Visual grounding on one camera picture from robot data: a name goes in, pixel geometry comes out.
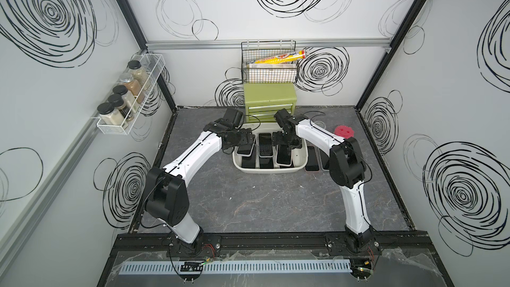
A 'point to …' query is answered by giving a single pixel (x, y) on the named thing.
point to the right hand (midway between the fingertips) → (283, 143)
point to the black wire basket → (281, 73)
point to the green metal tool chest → (263, 100)
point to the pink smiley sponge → (344, 131)
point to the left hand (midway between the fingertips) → (243, 139)
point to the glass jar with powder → (321, 123)
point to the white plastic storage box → (261, 156)
